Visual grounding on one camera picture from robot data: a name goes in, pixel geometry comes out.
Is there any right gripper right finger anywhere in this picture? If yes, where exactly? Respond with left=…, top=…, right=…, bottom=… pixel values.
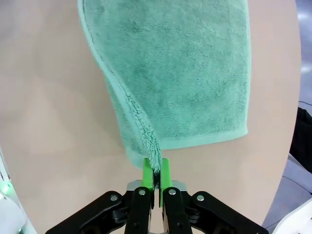
left=158, top=158, right=268, bottom=234

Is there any green terry towel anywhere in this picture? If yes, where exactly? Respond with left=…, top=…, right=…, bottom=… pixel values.
left=77, top=0, right=252, bottom=190

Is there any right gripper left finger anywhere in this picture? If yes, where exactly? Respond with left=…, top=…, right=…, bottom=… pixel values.
left=45, top=157, right=156, bottom=234

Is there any white table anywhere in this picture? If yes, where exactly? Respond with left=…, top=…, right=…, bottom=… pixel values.
left=260, top=201, right=312, bottom=234

